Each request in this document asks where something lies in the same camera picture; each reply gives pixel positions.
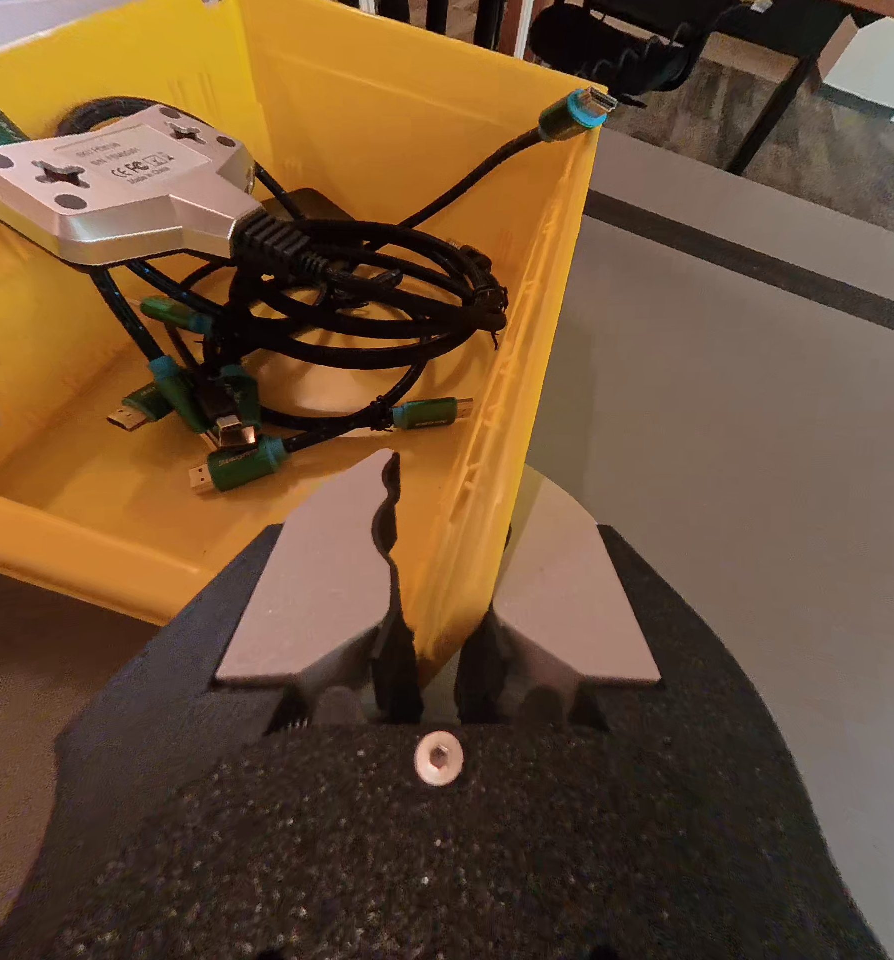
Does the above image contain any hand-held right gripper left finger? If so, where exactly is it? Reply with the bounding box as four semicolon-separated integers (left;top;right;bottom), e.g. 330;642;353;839
214;450;418;691

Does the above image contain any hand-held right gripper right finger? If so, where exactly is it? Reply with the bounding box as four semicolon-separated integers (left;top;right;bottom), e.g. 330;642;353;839
484;468;663;687

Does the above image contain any black HDMI switch with cable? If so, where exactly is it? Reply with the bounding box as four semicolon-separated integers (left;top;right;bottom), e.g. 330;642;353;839
0;96;510;376

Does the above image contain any yellow plastic bin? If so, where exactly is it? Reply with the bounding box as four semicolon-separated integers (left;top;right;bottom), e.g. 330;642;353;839
0;0;606;669

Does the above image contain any black office chair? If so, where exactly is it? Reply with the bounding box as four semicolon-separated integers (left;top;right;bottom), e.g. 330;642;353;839
529;0;699;110

